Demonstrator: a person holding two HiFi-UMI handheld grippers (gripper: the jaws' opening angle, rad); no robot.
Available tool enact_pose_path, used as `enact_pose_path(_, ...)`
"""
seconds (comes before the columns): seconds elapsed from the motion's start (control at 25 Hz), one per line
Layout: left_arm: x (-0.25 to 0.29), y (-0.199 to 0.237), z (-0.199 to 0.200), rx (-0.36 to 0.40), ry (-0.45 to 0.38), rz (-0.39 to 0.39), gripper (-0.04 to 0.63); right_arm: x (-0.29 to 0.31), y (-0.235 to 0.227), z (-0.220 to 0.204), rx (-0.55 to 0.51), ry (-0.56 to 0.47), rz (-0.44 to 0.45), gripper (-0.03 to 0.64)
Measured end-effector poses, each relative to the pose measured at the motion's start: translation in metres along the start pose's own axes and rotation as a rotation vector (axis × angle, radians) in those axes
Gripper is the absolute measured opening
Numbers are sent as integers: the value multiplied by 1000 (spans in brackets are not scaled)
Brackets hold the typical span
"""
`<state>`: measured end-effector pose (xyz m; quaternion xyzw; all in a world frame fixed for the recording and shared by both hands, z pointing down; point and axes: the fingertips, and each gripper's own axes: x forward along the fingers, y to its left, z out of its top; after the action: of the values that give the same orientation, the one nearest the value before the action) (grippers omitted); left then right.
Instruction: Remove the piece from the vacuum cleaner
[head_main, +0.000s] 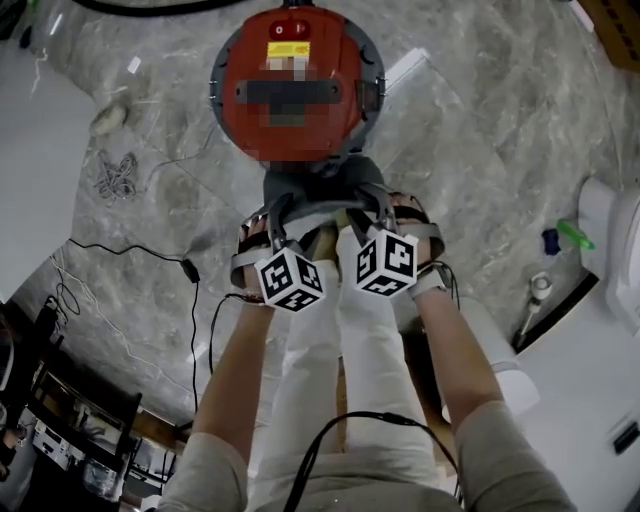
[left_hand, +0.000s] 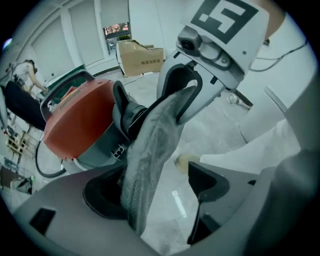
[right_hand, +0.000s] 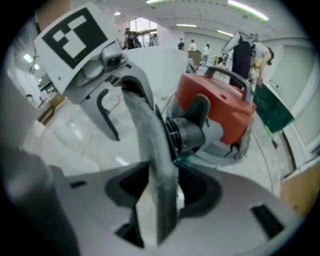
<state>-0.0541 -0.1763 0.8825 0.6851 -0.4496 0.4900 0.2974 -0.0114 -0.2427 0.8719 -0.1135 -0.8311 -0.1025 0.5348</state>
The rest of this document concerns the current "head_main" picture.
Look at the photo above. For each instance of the green spray bottle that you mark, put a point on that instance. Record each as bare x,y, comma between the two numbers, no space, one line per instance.
575,234

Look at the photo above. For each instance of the person's left forearm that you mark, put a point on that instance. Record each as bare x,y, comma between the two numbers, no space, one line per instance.
235,375

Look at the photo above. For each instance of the person's white trousers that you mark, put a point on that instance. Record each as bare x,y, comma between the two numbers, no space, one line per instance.
365,350

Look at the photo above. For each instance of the red vacuum cleaner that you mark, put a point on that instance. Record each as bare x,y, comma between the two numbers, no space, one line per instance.
250,125

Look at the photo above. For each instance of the blue cloth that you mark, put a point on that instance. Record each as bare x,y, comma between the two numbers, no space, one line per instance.
550,242

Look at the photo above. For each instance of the white toilet brush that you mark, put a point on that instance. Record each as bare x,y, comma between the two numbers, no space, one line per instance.
539,285

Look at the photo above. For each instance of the white rectangular bathtub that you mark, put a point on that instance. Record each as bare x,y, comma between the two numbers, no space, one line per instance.
35,175

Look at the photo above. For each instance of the person's light grey shirt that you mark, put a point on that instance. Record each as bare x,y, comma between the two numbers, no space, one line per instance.
210,480

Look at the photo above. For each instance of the person's left sandalled foot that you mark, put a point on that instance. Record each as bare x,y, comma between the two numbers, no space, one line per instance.
247,260

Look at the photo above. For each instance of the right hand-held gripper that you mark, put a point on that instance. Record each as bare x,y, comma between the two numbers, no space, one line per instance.
387,262

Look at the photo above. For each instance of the black equipment rack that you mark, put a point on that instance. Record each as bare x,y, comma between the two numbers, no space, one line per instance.
65,400

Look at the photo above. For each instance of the person's right forearm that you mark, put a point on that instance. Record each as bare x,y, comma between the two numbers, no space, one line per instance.
455,360

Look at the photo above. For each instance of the white toilet with tank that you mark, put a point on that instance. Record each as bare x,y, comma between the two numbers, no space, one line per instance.
625,250

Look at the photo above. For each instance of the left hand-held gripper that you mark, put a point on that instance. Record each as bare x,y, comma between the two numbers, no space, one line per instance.
290,280

